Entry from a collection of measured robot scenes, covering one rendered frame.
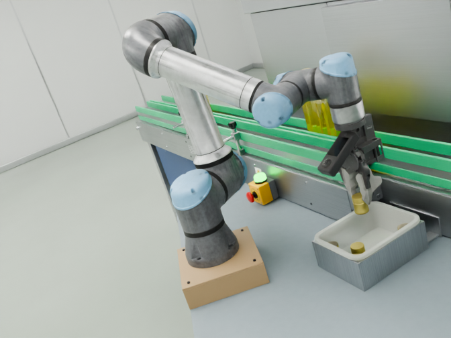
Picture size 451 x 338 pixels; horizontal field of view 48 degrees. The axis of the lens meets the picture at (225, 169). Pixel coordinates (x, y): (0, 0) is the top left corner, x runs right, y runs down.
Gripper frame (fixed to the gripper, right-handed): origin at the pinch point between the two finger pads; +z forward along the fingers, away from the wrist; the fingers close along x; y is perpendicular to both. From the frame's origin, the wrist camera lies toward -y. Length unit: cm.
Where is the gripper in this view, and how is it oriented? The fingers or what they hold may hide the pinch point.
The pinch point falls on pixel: (359, 198)
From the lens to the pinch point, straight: 128.2
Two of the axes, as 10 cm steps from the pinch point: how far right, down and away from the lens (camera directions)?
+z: 2.9, 8.9, 3.5
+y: 8.4, -4.1, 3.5
